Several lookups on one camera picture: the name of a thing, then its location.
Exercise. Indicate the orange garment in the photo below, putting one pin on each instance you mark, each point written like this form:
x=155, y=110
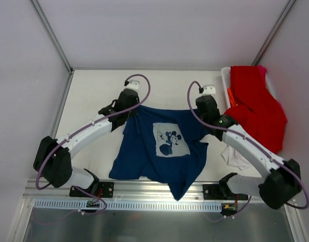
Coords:
x=232, y=99

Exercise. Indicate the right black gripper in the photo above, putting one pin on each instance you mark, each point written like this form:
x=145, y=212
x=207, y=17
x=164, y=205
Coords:
x=205, y=117

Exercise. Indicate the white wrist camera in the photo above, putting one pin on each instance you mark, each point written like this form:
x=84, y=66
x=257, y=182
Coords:
x=132, y=85
x=207, y=90

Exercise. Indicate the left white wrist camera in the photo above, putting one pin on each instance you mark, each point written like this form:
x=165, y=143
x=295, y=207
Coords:
x=132, y=85

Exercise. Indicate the white plastic basket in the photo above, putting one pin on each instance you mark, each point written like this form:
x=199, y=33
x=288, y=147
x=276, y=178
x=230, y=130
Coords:
x=226, y=79

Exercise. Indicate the white t shirt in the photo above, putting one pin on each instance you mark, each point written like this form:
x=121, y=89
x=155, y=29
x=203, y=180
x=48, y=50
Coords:
x=235, y=159

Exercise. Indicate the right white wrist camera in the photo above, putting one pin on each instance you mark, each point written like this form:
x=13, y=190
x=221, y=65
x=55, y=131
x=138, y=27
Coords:
x=207, y=90

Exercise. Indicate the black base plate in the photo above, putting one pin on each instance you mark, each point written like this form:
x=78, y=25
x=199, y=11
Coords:
x=103, y=189
x=217, y=192

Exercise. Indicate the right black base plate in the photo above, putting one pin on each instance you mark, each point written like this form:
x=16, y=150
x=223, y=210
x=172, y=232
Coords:
x=217, y=192

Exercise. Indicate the white slotted cable duct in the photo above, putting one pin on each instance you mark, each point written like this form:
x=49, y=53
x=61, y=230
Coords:
x=129, y=205

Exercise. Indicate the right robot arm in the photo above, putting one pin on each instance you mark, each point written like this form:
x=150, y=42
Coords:
x=279, y=179

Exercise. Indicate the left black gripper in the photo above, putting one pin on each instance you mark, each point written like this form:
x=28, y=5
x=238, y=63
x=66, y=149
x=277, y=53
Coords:
x=131, y=111

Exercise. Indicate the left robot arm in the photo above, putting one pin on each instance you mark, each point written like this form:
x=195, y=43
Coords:
x=53, y=161

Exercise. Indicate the blue mickey t shirt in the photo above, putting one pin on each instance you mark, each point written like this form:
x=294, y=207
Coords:
x=164, y=146

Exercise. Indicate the aluminium mounting rail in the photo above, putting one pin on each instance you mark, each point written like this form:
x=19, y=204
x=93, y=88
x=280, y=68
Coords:
x=134, y=190

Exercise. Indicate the red t shirt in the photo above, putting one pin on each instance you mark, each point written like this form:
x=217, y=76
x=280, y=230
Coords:
x=266, y=122

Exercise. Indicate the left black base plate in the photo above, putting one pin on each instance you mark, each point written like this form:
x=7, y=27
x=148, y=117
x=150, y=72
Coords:
x=103, y=189

